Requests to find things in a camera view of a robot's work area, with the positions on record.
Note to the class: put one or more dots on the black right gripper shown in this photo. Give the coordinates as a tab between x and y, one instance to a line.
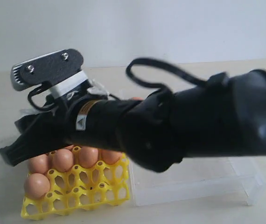
107	124

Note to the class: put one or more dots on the brown egg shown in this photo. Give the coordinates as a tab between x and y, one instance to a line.
36	186
137	98
63	160
111	157
39	164
88	157

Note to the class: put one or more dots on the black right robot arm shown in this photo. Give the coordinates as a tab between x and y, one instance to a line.
227	118

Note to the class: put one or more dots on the yellow plastic egg tray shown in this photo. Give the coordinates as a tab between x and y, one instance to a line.
80	188

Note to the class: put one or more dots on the clear plastic storage box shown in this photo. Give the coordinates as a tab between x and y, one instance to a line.
198	177

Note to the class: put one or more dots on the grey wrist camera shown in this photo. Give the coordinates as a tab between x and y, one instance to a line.
60	71

